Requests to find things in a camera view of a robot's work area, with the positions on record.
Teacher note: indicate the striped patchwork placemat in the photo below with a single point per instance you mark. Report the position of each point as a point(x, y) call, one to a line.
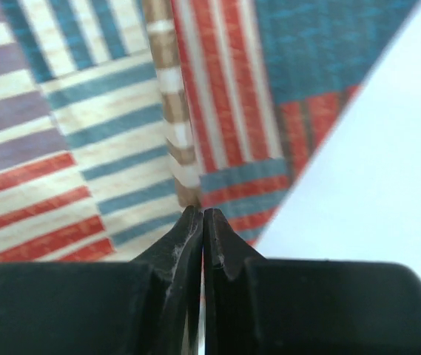
point(115, 115)

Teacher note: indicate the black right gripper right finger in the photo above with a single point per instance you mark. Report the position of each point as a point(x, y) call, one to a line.
point(256, 305)

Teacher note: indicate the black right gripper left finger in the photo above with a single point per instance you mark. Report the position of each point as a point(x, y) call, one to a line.
point(148, 305)

